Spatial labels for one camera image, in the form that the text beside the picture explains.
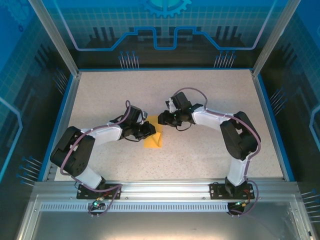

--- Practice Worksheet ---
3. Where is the right blue table side rail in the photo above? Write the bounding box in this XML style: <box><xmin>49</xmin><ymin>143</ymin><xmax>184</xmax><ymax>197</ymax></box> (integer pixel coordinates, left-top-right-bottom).
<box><xmin>249</xmin><ymin>69</ymin><xmax>297</xmax><ymax>182</ymax></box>

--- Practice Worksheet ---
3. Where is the left aluminium frame post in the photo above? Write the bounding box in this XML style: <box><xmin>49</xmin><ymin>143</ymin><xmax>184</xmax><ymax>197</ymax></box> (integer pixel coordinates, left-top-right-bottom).
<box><xmin>27</xmin><ymin>0</ymin><xmax>82</xmax><ymax>77</ymax></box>

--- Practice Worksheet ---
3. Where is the left blue table side rail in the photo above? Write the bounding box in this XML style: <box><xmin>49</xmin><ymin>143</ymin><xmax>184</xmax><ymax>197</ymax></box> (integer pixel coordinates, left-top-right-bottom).
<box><xmin>41</xmin><ymin>72</ymin><xmax>82</xmax><ymax>182</ymax></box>

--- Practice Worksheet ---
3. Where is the gripper thin black cable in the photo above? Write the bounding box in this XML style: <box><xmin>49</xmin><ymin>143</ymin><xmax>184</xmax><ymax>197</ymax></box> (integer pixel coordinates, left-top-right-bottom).
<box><xmin>174</xmin><ymin>122</ymin><xmax>193</xmax><ymax>132</ymax></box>
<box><xmin>123</xmin><ymin>133</ymin><xmax>142</xmax><ymax>144</ymax></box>

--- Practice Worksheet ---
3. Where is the aluminium frame post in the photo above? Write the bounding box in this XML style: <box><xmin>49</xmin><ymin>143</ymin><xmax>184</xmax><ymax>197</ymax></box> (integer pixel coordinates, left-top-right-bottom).
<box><xmin>27</xmin><ymin>0</ymin><xmax>82</xmax><ymax>77</ymax></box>
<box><xmin>251</xmin><ymin>0</ymin><xmax>298</xmax><ymax>78</ymax></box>

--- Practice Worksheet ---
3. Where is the left gripper thin black cable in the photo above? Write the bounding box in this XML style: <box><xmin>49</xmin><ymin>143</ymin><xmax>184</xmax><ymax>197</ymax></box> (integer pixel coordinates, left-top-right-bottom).
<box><xmin>123</xmin><ymin>133</ymin><xmax>142</xmax><ymax>144</ymax></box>

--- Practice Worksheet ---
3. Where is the grey metal shelf plate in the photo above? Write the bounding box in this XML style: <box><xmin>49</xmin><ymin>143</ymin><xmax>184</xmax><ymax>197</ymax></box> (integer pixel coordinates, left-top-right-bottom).
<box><xmin>14</xmin><ymin>194</ymin><xmax>320</xmax><ymax>240</ymax></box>

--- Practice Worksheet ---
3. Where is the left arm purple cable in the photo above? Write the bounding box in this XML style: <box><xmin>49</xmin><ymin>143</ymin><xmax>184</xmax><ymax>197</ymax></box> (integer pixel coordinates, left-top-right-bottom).
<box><xmin>59</xmin><ymin>99</ymin><xmax>132</xmax><ymax>218</ymax></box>

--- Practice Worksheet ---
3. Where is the yellow paper sheet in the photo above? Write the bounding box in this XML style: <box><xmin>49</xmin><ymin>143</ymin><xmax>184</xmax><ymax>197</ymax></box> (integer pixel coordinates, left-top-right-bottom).
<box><xmin>143</xmin><ymin>114</ymin><xmax>164</xmax><ymax>149</ymax></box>

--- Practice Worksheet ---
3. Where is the right aluminium frame post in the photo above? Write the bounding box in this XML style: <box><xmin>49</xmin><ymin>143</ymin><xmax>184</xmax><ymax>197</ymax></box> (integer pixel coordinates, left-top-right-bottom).
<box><xmin>251</xmin><ymin>0</ymin><xmax>298</xmax><ymax>78</ymax></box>

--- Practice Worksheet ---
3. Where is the blue table end rail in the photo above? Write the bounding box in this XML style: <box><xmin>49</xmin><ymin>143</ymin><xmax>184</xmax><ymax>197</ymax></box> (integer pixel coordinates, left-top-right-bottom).
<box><xmin>77</xmin><ymin>66</ymin><xmax>253</xmax><ymax>72</ymax></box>

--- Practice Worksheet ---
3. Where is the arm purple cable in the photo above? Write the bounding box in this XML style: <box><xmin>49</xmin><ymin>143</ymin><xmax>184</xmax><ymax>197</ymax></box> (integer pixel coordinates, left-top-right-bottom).
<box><xmin>174</xmin><ymin>87</ymin><xmax>262</xmax><ymax>217</ymax></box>
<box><xmin>59</xmin><ymin>99</ymin><xmax>132</xmax><ymax>218</ymax></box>

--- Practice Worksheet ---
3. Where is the aluminium base mounting beam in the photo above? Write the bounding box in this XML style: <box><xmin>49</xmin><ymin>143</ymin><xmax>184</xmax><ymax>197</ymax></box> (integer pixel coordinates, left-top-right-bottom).
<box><xmin>32</xmin><ymin>177</ymin><xmax>300</xmax><ymax>201</ymax></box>

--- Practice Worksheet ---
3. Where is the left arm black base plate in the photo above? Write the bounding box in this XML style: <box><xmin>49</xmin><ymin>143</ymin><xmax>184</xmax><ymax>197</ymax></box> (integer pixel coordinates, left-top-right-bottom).
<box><xmin>76</xmin><ymin>183</ymin><xmax>123</xmax><ymax>201</ymax></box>

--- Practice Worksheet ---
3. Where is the right gripper thin black cable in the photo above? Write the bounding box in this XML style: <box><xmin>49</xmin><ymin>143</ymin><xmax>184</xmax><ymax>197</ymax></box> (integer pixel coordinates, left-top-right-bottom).
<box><xmin>174</xmin><ymin>122</ymin><xmax>193</xmax><ymax>132</ymax></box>

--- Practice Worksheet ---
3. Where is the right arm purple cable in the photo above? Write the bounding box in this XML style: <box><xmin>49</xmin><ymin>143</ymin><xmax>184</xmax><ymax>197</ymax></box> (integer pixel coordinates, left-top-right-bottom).
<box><xmin>174</xmin><ymin>87</ymin><xmax>262</xmax><ymax>217</ymax></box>

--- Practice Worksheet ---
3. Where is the slotted white cable duct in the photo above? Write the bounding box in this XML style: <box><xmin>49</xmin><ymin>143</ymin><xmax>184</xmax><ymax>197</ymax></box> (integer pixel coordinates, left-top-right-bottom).
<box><xmin>39</xmin><ymin>202</ymin><xmax>293</xmax><ymax>213</ymax></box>

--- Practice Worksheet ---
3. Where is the blue table side rail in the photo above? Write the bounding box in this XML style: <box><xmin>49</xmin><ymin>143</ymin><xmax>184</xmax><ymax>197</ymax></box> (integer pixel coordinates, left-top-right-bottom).
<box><xmin>41</xmin><ymin>72</ymin><xmax>82</xmax><ymax>182</ymax></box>
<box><xmin>249</xmin><ymin>69</ymin><xmax>297</xmax><ymax>182</ymax></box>

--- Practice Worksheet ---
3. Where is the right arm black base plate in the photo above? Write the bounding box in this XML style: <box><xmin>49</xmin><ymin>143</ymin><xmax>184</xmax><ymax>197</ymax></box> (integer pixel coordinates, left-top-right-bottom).
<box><xmin>209</xmin><ymin>182</ymin><xmax>256</xmax><ymax>200</ymax></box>

